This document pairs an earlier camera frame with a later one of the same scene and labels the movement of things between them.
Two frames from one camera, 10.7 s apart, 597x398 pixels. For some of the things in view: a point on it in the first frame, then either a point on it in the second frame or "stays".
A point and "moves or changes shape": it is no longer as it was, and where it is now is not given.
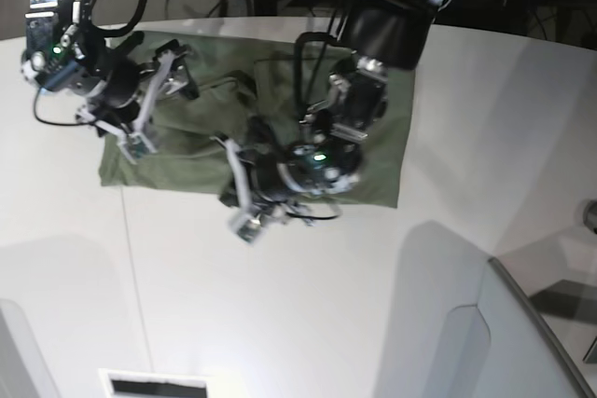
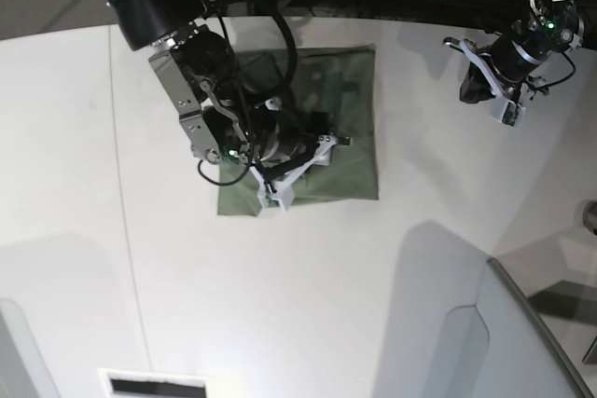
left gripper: (65, 54) -> (225, 122)
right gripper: (326, 158) -> (554, 26)
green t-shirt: (247, 85) moves or changes shape
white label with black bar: (135, 383) stays
